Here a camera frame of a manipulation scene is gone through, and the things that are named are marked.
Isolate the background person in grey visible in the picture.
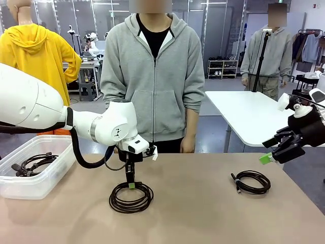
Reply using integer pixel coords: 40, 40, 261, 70
240, 4, 293, 101

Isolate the black power cable with plug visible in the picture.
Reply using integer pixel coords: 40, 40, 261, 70
11, 151, 59, 177

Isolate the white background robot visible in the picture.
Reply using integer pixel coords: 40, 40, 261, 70
83, 32, 105, 58

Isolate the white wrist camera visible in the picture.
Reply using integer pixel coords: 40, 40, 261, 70
278, 93, 290, 112
121, 138, 150, 155

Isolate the black tripod pole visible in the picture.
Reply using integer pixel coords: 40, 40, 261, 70
251, 28, 273, 93

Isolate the person's left forearm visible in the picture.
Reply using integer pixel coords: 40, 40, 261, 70
184, 108, 201, 139

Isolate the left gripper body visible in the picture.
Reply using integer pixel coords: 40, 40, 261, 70
118, 149, 144, 163

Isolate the white device on stand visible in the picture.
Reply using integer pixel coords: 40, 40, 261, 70
67, 24, 82, 58

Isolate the clear plastic storage bin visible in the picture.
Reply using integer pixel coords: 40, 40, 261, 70
0, 134, 77, 200

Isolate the black USB cable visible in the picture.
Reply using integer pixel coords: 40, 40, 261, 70
230, 170, 272, 195

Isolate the black corrugated cable hose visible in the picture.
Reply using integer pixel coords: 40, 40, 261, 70
70, 127, 120, 169

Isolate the white table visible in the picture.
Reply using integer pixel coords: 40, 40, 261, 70
204, 90, 314, 163

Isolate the background workbench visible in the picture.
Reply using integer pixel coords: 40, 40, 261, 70
62, 60, 104, 101

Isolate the shoe rack with shoes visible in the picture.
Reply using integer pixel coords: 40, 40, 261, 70
207, 56, 239, 79

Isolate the person's left hand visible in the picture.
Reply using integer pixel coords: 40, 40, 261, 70
179, 136, 198, 154

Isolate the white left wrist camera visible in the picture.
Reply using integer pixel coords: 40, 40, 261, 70
121, 138, 150, 155

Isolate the mannequin in yellow hoodie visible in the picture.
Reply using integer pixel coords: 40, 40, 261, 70
0, 0, 83, 137

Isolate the black extension cable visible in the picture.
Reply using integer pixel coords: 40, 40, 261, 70
109, 180, 154, 214

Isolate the clothes rack with garments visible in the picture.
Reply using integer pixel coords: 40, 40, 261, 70
291, 29, 325, 64

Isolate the black utility cart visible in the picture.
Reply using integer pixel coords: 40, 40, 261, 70
280, 73, 320, 102

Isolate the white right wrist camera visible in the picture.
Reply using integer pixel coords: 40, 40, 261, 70
278, 93, 290, 112

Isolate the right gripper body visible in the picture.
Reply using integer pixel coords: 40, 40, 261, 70
288, 105, 325, 147

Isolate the person in grey hoodie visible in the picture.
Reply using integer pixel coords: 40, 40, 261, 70
100, 5, 206, 154

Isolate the grey step stool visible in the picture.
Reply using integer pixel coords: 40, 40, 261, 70
78, 81, 99, 102

